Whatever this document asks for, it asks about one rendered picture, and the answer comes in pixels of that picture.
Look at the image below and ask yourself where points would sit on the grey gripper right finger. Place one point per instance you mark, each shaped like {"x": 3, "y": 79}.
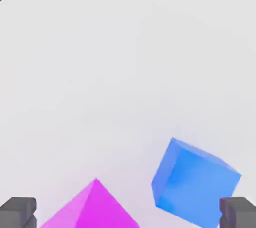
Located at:
{"x": 238, "y": 212}

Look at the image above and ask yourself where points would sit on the small blue cube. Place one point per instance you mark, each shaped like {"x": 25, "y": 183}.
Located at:
{"x": 196, "y": 184}

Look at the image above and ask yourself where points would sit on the small magenta cube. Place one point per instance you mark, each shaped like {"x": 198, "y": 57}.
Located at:
{"x": 100, "y": 210}

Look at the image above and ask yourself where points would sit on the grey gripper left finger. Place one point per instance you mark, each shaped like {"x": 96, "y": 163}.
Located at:
{"x": 18, "y": 212}

